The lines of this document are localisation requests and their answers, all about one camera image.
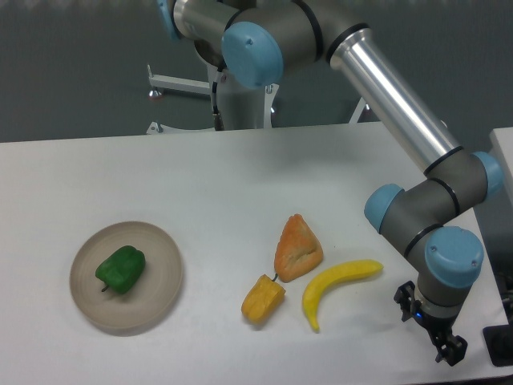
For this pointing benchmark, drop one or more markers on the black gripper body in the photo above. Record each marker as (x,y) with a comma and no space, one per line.
(435,319)

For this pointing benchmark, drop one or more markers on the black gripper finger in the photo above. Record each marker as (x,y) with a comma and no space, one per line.
(404,297)
(451,349)

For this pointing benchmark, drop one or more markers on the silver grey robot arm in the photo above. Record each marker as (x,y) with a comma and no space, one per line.
(250,46)

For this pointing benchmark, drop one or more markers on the yellow bell pepper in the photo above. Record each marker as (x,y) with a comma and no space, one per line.
(262,300)

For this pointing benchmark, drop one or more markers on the beige round plate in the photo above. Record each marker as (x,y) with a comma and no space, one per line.
(153,296)

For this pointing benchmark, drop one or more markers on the green bell pepper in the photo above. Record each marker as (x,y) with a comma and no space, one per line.
(122,269)

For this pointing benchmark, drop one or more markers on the black device at right edge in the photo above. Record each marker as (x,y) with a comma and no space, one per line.
(498,339)

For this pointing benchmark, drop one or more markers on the yellow banana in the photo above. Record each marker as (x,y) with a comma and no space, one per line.
(349,271)

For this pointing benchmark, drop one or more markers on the orange bread wedge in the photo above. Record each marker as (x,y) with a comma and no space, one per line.
(298,250)

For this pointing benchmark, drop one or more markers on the white box at right edge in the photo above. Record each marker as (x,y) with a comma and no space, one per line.
(502,144)

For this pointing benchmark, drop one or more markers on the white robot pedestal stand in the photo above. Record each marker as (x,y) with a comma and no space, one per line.
(233,107)

